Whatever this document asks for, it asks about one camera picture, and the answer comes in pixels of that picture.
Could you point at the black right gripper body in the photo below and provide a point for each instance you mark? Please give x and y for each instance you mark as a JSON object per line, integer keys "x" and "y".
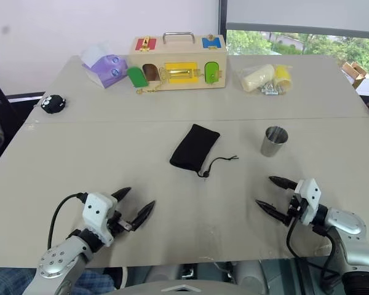
{"x": 295, "y": 206}

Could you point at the yellow plastic cup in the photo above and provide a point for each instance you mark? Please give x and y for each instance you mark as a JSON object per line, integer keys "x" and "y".
{"x": 283, "y": 76}

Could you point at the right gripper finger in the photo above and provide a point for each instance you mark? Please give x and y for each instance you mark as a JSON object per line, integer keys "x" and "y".
{"x": 270, "y": 210}
{"x": 283, "y": 182}

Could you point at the blue plaid cloth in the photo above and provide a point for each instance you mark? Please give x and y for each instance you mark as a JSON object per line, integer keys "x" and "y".
{"x": 92, "y": 281}

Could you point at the wooden lock box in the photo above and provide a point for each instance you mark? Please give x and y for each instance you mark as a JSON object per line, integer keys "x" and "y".
{"x": 184, "y": 63}

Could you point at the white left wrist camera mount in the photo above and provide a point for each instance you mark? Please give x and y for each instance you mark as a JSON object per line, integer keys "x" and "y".
{"x": 96, "y": 212}

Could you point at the purple tissue box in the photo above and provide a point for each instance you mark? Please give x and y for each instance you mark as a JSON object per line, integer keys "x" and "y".
{"x": 106, "y": 69}

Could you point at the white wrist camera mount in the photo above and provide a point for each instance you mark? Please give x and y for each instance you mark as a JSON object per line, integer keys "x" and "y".
{"x": 309, "y": 199}
{"x": 96, "y": 212}

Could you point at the clear plastic bag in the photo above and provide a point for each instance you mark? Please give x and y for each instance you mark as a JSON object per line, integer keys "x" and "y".
{"x": 266, "y": 78}

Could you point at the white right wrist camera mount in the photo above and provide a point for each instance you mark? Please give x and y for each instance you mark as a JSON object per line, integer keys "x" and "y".
{"x": 309, "y": 199}

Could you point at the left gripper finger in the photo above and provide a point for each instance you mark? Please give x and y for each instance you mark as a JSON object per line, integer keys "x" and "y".
{"x": 122, "y": 193}
{"x": 144, "y": 214}

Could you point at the stainless steel cup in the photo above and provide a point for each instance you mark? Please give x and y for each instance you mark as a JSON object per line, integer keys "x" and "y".
{"x": 273, "y": 142}

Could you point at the grey roller blind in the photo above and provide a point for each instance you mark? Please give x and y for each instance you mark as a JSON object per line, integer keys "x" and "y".
{"x": 304, "y": 15}

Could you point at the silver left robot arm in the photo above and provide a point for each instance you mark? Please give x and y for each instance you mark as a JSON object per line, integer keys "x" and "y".
{"x": 60, "y": 259}

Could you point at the black plush toy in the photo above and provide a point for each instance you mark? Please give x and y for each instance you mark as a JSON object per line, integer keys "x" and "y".
{"x": 52, "y": 104}

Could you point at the grey rounded robot shell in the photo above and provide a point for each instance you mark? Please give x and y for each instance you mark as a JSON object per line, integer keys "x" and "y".
{"x": 190, "y": 278}

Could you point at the metal bolts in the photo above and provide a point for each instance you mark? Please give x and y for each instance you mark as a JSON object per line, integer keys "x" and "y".
{"x": 272, "y": 89}

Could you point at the open cardboard box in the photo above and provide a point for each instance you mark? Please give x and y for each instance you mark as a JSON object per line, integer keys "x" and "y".
{"x": 355, "y": 73}

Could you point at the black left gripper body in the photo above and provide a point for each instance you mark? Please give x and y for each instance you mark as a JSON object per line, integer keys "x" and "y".
{"x": 120, "y": 223}

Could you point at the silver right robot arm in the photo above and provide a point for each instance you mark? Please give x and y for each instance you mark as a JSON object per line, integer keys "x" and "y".
{"x": 347, "y": 233}

